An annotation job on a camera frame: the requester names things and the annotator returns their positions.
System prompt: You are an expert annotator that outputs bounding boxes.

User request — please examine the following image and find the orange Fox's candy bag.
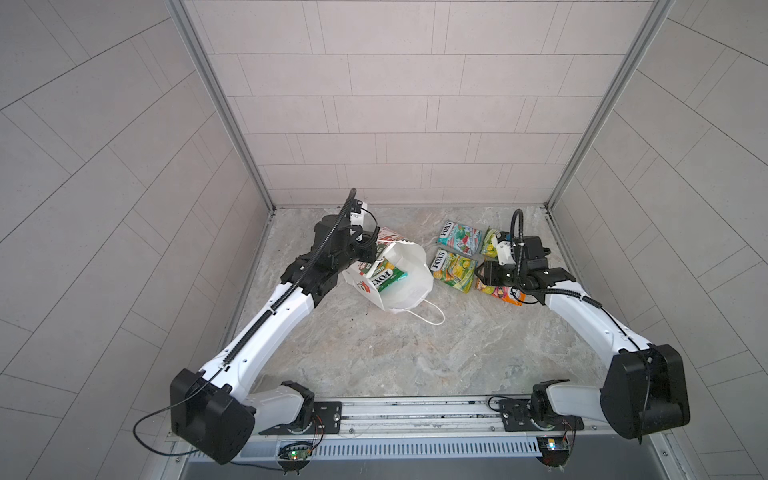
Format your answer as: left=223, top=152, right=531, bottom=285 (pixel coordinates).
left=475, top=279, right=526, bottom=306

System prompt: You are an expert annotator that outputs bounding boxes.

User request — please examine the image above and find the yellow green Fox's candy bag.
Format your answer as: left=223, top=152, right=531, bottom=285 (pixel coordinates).
left=480, top=228, right=504, bottom=259

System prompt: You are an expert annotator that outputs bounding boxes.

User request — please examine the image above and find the green Fox's spring tea bag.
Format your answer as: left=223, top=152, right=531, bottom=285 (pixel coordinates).
left=429, top=248, right=478, bottom=293

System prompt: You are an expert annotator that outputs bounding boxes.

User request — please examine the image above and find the teal Fox's candy bag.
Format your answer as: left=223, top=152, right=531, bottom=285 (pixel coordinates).
left=436, top=220, right=483, bottom=256

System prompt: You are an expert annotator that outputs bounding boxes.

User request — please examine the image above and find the white floral paper bag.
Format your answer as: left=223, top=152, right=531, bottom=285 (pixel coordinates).
left=342, top=227, right=446, bottom=326

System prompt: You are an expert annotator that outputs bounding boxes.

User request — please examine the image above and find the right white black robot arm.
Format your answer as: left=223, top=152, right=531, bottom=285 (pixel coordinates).
left=476, top=234, right=691, bottom=439

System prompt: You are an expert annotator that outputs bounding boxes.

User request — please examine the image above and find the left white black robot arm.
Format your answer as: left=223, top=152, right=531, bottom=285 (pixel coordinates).
left=169, top=202, right=380, bottom=464

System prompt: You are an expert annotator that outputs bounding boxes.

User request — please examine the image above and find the right circuit board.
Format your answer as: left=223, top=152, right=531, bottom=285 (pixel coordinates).
left=536, top=436, right=571, bottom=468

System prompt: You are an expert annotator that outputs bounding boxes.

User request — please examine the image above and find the circuit board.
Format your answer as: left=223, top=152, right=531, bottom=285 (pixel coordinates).
left=277, top=441, right=314, bottom=462
left=536, top=436, right=571, bottom=468

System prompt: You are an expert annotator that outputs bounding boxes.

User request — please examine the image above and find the left circuit board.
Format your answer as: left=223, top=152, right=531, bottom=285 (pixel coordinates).
left=277, top=441, right=314, bottom=462

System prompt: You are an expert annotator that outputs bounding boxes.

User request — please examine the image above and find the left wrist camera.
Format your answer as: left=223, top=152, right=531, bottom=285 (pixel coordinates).
left=350, top=199, right=376, bottom=231

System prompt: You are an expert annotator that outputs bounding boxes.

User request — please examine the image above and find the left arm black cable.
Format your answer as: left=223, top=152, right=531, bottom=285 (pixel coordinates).
left=131, top=187, right=358, bottom=458

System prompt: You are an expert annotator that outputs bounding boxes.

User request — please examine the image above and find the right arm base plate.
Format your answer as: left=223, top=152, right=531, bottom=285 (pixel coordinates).
left=494, top=397, right=585, bottom=432

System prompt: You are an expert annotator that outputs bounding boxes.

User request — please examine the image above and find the aluminium mounting rail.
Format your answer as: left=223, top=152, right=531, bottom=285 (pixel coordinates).
left=164, top=392, right=670, bottom=442

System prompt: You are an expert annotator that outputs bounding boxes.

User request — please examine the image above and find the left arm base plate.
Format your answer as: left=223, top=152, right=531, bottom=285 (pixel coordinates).
left=260, top=401, right=343, bottom=435

